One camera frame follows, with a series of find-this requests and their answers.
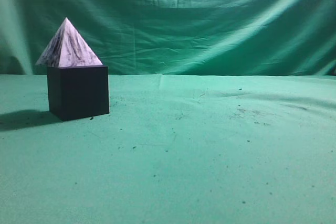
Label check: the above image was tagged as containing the green backdrop cloth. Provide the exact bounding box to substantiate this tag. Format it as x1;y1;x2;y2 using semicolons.
1;0;335;76

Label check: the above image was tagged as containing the white marbled square pyramid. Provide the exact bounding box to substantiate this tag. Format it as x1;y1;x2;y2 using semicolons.
36;18;103;68

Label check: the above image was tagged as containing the green table cloth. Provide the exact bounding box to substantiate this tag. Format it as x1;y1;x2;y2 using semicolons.
1;74;335;223

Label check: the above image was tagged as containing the dark purple cube block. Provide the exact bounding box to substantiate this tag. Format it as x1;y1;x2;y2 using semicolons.
47;65;110;121

